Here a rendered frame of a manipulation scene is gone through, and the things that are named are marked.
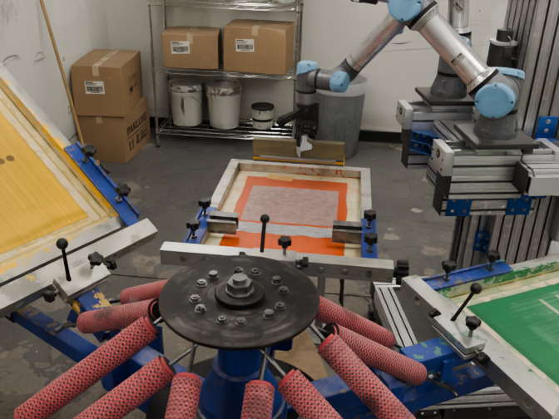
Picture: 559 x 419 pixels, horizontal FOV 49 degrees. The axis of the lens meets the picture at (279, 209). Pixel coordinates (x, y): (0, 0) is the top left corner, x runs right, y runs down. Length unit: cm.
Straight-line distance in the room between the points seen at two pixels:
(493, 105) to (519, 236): 79
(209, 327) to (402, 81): 473
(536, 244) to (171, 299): 190
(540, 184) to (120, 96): 358
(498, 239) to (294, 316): 169
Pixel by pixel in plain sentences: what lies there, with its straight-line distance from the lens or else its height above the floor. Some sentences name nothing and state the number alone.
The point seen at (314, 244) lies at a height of 96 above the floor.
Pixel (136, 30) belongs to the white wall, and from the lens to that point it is 588.
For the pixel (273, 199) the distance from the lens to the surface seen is 234.
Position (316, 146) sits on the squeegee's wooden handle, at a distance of 238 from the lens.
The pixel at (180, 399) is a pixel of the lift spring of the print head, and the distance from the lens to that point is 106.
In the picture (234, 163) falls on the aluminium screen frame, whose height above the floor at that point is 99.
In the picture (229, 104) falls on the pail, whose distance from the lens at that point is 540.
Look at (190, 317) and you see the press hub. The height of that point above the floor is 131.
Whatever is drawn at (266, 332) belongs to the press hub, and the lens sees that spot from 107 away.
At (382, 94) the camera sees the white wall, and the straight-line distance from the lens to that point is 568.
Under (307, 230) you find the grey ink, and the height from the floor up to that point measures 96.
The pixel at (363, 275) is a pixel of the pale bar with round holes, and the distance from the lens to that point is 180.
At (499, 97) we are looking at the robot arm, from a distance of 207.
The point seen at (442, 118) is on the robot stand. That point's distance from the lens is 270.
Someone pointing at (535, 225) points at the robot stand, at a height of 82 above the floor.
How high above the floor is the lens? 197
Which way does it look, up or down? 27 degrees down
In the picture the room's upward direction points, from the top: 2 degrees clockwise
